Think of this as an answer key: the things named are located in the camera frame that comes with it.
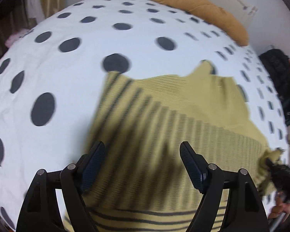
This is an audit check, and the yellow striped knit sweater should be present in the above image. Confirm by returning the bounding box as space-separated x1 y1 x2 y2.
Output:
63 59 285 232

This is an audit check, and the white polka dot duvet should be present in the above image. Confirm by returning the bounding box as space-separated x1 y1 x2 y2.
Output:
0 0 290 231

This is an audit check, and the black backpack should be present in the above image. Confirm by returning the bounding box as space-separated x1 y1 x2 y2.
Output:
259 49 290 98

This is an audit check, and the mustard orange pillow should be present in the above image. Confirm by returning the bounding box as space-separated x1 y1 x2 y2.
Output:
152 0 249 46

